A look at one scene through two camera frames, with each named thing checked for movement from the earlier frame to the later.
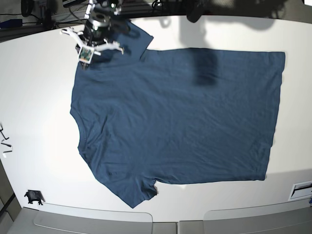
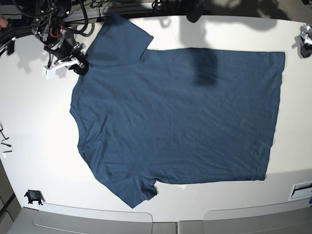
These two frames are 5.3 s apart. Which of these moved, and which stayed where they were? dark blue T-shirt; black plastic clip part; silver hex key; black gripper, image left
Moved: black gripper, image left
Stayed: silver hex key; black plastic clip part; dark blue T-shirt
